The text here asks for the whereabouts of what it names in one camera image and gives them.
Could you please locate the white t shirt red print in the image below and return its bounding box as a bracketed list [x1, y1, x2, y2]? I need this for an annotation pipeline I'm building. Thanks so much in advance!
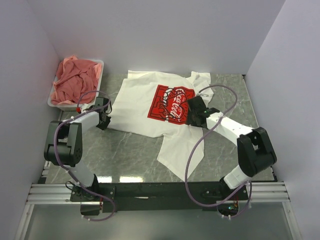
[108, 70, 214, 180]

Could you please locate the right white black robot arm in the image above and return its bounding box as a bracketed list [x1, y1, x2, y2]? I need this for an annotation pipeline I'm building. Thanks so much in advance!
[186, 96, 277, 200]

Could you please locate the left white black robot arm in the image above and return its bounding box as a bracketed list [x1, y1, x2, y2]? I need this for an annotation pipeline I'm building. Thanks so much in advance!
[44, 97, 112, 201]

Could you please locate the white plastic bin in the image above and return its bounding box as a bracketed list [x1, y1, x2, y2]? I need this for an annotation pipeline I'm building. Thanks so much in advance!
[47, 58, 104, 112]

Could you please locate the pink t shirt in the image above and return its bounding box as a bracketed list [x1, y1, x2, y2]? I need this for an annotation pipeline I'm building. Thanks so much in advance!
[50, 55, 103, 105]

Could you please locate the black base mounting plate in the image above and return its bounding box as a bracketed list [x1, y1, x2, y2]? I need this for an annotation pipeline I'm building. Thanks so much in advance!
[69, 182, 250, 217]

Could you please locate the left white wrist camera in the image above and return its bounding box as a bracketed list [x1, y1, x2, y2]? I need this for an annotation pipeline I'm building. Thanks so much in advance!
[76, 104, 94, 114]

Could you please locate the aluminium rail frame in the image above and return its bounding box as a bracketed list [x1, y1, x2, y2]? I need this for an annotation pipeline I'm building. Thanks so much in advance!
[15, 182, 302, 240]

